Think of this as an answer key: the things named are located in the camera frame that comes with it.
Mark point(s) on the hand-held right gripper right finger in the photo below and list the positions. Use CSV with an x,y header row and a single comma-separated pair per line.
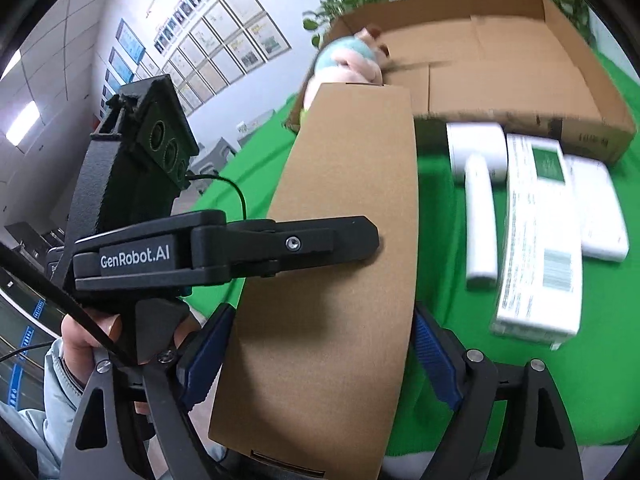
x,y
435,360

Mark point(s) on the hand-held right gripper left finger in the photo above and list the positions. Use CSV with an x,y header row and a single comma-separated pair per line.
x,y
207,360

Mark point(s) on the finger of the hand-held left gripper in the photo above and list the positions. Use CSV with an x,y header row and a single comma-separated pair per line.
x,y
320,242

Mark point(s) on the brown cardboard box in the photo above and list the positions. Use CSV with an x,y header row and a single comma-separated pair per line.
x,y
340,185

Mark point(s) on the white tube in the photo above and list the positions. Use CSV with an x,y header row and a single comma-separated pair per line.
x,y
480,220

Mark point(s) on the white printed box green label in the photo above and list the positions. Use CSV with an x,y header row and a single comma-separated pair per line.
x,y
530,240

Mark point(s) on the plain white box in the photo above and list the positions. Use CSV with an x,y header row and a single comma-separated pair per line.
x,y
475,140

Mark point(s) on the white plastic device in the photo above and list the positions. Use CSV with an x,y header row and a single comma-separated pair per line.
x,y
600,210

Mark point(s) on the large cardboard box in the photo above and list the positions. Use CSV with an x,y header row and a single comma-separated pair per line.
x,y
500,70

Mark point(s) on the person's left forearm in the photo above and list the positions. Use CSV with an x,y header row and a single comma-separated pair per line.
x,y
55,380

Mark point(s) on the person's left hand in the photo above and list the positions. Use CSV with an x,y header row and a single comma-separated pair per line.
x,y
82,335

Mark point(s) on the grey box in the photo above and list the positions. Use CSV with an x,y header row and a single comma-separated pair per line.
x,y
215,155

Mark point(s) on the ceiling light panel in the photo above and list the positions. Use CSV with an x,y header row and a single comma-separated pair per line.
x,y
21,119

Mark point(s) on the pink plush toy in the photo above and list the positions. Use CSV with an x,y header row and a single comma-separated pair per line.
x,y
350,57

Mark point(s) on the bushy potted green plant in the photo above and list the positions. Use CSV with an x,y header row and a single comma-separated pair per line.
x,y
350,2

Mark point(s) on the blue framed wall poster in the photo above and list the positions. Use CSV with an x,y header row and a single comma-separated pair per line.
x,y
131,40
121,66

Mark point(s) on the wall chart of portrait photos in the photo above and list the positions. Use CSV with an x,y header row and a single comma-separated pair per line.
x,y
187,2

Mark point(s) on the group of framed wall certificates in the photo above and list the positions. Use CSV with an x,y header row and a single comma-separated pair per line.
x,y
250,25

